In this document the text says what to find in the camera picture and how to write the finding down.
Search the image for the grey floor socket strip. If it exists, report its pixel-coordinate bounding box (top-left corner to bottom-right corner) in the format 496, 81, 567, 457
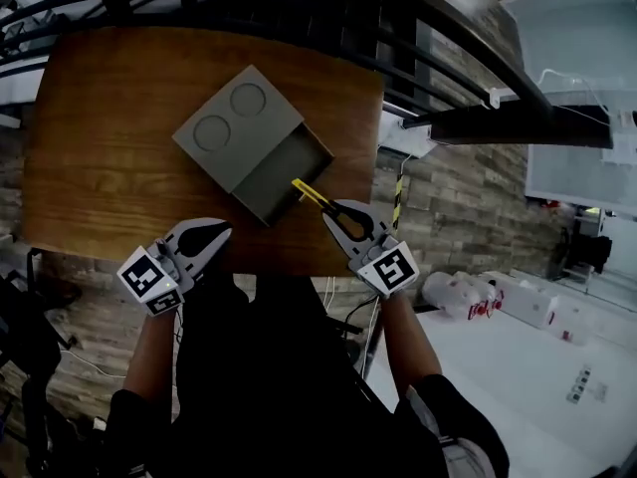
564, 363, 609, 405

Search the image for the white cable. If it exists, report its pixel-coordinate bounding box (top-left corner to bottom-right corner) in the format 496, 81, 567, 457
358, 300, 380, 379

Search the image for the white plastic bag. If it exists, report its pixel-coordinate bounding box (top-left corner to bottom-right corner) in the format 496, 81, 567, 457
421, 269, 500, 321

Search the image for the yellow small item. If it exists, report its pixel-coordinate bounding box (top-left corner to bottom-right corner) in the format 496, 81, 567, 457
291, 177, 333, 212

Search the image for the yellow black striped pole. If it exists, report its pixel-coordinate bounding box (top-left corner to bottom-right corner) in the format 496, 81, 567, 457
391, 170, 405, 231

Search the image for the person's right forearm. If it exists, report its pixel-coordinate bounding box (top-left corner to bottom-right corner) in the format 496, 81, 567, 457
379, 292, 444, 400

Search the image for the white carton with red marks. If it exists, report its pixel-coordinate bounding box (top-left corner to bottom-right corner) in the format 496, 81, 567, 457
483, 269, 559, 329

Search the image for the black chair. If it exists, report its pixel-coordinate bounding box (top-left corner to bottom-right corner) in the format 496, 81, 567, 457
0, 246, 84, 478

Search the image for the person's left forearm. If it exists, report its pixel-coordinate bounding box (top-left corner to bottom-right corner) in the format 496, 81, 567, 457
122, 302, 183, 403

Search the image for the grey cardboard box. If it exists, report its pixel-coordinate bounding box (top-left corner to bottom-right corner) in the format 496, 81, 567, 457
171, 64, 335, 228

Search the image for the white translucent panel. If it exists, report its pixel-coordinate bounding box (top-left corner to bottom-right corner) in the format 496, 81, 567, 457
499, 0, 637, 216

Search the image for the black cable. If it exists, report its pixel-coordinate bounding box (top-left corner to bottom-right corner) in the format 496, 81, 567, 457
341, 294, 380, 338

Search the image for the black equipment stand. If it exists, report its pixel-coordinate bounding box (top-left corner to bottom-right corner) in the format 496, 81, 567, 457
550, 212, 614, 282

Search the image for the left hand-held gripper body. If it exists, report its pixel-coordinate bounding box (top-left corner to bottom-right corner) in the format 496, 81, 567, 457
116, 239, 196, 318

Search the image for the person's black clothing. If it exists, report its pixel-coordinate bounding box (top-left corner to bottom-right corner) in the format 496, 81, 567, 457
102, 270, 511, 478

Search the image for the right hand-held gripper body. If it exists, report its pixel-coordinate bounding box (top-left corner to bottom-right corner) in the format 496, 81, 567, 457
346, 230, 421, 301

